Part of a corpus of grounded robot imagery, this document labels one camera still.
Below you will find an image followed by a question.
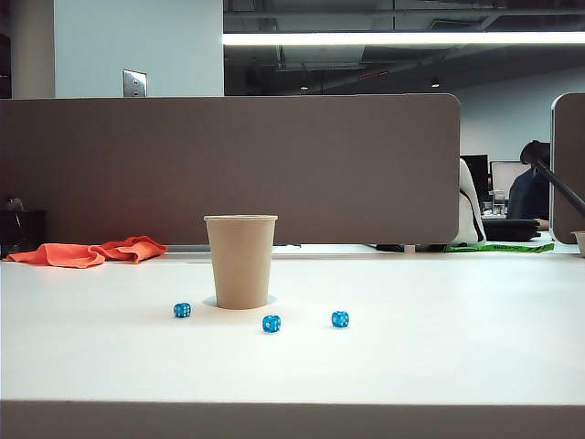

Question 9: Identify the orange cloth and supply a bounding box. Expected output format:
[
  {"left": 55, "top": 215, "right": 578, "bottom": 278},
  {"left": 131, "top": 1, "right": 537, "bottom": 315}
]
[{"left": 3, "top": 235, "right": 169, "bottom": 270}]

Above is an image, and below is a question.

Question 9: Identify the monitor with white screen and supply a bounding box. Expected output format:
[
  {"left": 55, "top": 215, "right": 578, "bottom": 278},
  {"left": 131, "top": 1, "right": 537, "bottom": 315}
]
[{"left": 490, "top": 160, "right": 531, "bottom": 202}]

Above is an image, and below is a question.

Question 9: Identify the seated person in blue shirt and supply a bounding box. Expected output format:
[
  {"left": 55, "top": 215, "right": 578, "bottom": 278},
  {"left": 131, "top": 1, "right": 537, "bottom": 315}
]
[{"left": 506, "top": 140, "right": 552, "bottom": 228}]

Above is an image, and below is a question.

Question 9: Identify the black flat case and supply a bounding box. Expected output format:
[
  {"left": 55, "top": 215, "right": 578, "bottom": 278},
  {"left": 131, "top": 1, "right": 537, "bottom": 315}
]
[{"left": 482, "top": 218, "right": 541, "bottom": 242}]

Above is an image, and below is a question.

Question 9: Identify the brown paper cup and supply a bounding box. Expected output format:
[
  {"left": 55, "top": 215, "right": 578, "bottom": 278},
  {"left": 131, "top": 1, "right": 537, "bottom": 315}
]
[{"left": 203, "top": 213, "right": 279, "bottom": 311}]

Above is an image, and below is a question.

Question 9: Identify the grey desk divider panel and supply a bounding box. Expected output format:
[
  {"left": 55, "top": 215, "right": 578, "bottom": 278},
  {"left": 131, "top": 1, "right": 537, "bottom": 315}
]
[
  {"left": 0, "top": 92, "right": 462, "bottom": 246},
  {"left": 550, "top": 92, "right": 585, "bottom": 246}
]

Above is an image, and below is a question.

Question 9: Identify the clear glass bottle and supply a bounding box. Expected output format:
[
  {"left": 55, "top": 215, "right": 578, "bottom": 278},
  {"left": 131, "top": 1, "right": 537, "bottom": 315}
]
[{"left": 487, "top": 189, "right": 508, "bottom": 216}]

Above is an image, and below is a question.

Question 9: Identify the black computer monitor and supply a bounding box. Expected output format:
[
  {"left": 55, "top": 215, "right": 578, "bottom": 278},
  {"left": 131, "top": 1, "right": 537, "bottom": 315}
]
[{"left": 461, "top": 154, "right": 490, "bottom": 205}]

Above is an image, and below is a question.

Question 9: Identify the black slanted pole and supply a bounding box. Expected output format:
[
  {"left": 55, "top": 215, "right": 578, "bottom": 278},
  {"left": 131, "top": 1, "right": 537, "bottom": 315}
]
[{"left": 532, "top": 155, "right": 585, "bottom": 210}]

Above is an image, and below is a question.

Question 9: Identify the green tape strip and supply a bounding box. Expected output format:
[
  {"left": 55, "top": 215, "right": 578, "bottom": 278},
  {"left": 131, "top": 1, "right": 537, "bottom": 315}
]
[{"left": 445, "top": 241, "right": 556, "bottom": 253}]

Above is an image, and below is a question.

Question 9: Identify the metal wall switch plate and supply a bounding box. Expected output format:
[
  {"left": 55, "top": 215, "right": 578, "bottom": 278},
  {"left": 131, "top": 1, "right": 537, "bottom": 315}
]
[{"left": 122, "top": 68, "right": 148, "bottom": 98}]

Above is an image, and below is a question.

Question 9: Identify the long ceiling light strip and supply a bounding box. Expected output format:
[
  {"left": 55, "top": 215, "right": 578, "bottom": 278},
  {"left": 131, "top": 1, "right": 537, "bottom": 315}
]
[{"left": 222, "top": 30, "right": 585, "bottom": 46}]

